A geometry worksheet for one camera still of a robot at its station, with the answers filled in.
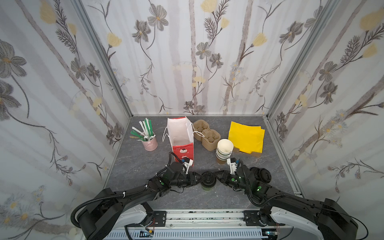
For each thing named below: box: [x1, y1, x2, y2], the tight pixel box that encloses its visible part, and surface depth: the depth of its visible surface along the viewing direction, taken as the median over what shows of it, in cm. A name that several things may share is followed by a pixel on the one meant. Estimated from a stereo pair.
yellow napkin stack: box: [228, 121, 265, 154], surface depth 104 cm
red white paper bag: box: [162, 116, 205, 167], surface depth 84 cm
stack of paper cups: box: [215, 138, 234, 165], surface depth 84 cm
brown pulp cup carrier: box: [193, 119, 221, 151], surface depth 98 cm
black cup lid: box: [200, 171, 217, 188], surface depth 77 cm
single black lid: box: [249, 167, 260, 176], surface depth 90 cm
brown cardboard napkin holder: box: [232, 146, 262, 158], surface depth 97 cm
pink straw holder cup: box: [142, 136, 158, 152], surface depth 95 cm
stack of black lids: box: [255, 168, 272, 184], surface depth 88 cm
